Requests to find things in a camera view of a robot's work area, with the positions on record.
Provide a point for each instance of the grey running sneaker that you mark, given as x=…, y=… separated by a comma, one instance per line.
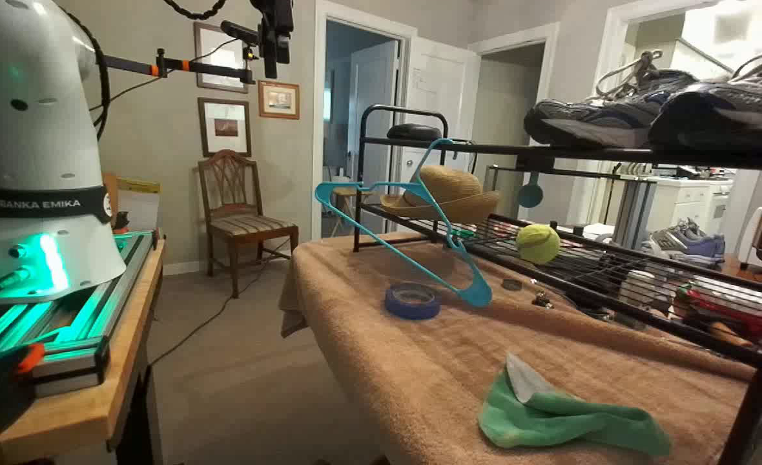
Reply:
x=731, y=113
x=603, y=117

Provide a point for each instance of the blue tape roll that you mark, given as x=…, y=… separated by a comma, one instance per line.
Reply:
x=412, y=304

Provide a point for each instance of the white door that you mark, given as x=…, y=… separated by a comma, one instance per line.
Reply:
x=434, y=94

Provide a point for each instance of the black orange clamp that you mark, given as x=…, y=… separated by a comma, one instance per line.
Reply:
x=1, y=378

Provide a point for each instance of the pair of blue grey sneakers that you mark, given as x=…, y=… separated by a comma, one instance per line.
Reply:
x=684, y=242

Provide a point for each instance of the black metal shoe rack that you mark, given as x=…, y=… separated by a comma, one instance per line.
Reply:
x=569, y=157

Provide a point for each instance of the red striped cloth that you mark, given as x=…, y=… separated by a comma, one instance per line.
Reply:
x=723, y=307

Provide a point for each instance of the black stereo camera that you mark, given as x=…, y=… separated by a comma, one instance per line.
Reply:
x=237, y=33

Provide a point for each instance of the small gold framed picture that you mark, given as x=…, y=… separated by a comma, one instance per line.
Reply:
x=280, y=100

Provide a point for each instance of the yellow tennis ball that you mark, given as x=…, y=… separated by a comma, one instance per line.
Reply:
x=537, y=245

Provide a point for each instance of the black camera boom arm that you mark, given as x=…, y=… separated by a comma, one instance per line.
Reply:
x=200, y=69

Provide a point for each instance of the wooden chair striped seat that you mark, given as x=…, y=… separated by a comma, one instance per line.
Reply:
x=245, y=227

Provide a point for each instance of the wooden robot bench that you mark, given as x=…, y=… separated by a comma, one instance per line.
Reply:
x=97, y=405

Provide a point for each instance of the straw hat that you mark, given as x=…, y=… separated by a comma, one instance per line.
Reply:
x=453, y=194

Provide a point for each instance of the tan terry table cover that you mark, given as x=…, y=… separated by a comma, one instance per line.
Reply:
x=414, y=370

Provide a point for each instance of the green towel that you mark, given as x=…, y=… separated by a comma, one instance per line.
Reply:
x=560, y=422

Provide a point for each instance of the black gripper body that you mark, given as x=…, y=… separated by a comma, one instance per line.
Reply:
x=274, y=26

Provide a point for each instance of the dark framed wall picture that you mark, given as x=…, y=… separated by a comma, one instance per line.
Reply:
x=226, y=128

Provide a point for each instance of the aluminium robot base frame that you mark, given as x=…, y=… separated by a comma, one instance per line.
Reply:
x=53, y=324

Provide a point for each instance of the small teal disc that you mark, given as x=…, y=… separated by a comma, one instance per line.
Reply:
x=531, y=194

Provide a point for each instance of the teal plastic clothes hanger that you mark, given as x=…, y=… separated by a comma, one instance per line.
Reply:
x=395, y=247

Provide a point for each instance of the large framed wall picture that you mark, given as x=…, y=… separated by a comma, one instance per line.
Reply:
x=219, y=56

